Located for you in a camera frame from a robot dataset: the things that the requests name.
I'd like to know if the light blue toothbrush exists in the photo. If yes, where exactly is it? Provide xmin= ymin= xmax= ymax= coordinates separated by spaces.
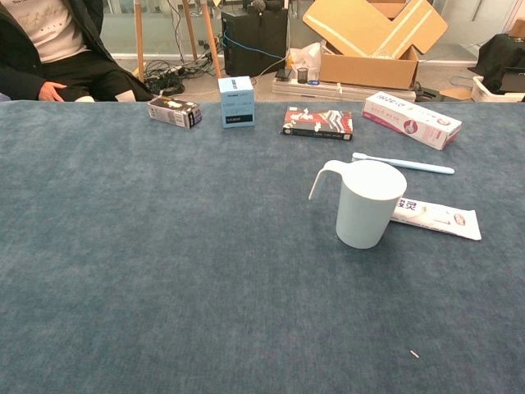
xmin=352 ymin=152 xmax=456 ymax=176

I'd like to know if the toothpaste tube with white cap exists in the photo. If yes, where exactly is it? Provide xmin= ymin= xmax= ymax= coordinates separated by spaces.
xmin=389 ymin=198 xmax=482 ymax=241

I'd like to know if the white pink toothpaste carton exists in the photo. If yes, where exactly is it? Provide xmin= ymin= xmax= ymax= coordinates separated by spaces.
xmin=361 ymin=91 xmax=463 ymax=151

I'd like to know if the red black flat box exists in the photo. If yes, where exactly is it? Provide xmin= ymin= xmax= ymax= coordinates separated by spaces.
xmin=281 ymin=105 xmax=354 ymax=142

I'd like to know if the light blue upright box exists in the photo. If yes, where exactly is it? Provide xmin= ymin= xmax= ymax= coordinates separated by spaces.
xmin=217 ymin=76 xmax=256 ymax=130

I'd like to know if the blue table cloth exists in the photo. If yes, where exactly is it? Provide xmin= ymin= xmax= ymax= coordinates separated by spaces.
xmin=0 ymin=100 xmax=525 ymax=394

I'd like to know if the small dark printed box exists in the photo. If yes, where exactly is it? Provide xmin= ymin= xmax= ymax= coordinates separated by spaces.
xmin=147 ymin=96 xmax=203 ymax=130

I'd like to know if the stack of aluminium profiles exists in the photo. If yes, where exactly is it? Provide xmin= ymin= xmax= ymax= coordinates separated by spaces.
xmin=272 ymin=76 xmax=418 ymax=103

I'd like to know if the white plastic bag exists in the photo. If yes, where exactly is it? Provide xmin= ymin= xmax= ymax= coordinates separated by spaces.
xmin=286 ymin=42 xmax=323 ymax=81

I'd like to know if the large open cardboard box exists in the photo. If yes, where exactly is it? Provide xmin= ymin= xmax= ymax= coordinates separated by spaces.
xmin=302 ymin=0 xmax=449 ymax=91

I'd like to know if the wooden easel leg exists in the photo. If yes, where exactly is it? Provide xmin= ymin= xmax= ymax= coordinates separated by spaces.
xmin=199 ymin=0 xmax=223 ymax=79
xmin=182 ymin=0 xmax=199 ymax=62
xmin=134 ymin=0 xmax=146 ymax=82

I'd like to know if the black computer tower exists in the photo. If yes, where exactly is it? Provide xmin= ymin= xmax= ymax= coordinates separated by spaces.
xmin=221 ymin=7 xmax=289 ymax=78

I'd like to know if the flat cardboard piece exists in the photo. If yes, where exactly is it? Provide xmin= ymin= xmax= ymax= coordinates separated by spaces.
xmin=441 ymin=86 xmax=473 ymax=102

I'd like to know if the seated person in black coat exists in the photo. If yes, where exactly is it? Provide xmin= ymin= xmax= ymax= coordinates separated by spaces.
xmin=0 ymin=0 xmax=153 ymax=103

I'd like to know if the white storage bin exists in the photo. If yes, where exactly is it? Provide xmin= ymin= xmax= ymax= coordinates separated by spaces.
xmin=470 ymin=76 xmax=525 ymax=103

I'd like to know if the black cloth covered object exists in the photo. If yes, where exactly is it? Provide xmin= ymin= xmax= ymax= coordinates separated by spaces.
xmin=475 ymin=33 xmax=525 ymax=94

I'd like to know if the white cup with handle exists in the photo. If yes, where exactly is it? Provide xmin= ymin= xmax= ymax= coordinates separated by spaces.
xmin=308 ymin=159 xmax=409 ymax=250

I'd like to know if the blue network cable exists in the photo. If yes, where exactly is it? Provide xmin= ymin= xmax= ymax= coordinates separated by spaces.
xmin=223 ymin=32 xmax=288 ymax=61

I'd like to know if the tangle of black floor cables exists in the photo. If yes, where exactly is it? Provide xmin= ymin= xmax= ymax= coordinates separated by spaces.
xmin=143 ymin=59 xmax=218 ymax=96

